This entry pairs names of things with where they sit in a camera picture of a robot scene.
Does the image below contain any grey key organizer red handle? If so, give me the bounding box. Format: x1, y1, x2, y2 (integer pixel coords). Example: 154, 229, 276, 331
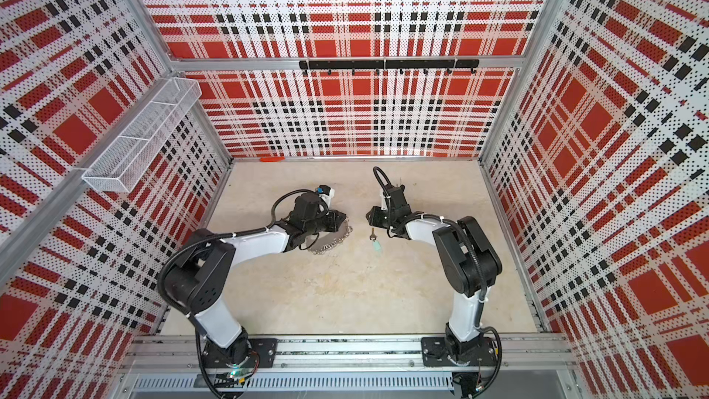
308, 219, 352, 255

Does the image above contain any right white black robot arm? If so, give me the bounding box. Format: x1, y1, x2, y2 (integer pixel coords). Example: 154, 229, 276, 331
367, 166, 503, 366

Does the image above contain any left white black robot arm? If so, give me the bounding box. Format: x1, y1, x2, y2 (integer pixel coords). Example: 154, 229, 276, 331
157, 185, 346, 366

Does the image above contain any small key with teal tag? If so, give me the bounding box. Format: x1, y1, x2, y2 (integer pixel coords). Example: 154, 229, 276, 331
369, 227, 382, 254

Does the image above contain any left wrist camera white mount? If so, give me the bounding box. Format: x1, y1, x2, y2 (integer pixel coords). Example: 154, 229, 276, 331
316, 185, 335, 209

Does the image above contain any red strip at wall base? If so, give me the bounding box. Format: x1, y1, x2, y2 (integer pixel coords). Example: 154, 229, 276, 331
260, 156, 286, 164

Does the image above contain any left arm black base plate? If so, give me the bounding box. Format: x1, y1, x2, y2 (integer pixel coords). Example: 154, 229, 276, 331
201, 338, 278, 369

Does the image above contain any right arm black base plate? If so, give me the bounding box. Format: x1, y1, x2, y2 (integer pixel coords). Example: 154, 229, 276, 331
421, 336, 499, 368

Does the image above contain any black hook rail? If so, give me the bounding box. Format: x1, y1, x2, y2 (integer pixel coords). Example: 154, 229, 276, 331
298, 58, 480, 73

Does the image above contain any white wire mesh basket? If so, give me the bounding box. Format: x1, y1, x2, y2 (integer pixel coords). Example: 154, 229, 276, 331
82, 77, 201, 193

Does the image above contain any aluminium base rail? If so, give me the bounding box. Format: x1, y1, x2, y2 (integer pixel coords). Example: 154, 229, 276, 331
118, 334, 580, 399

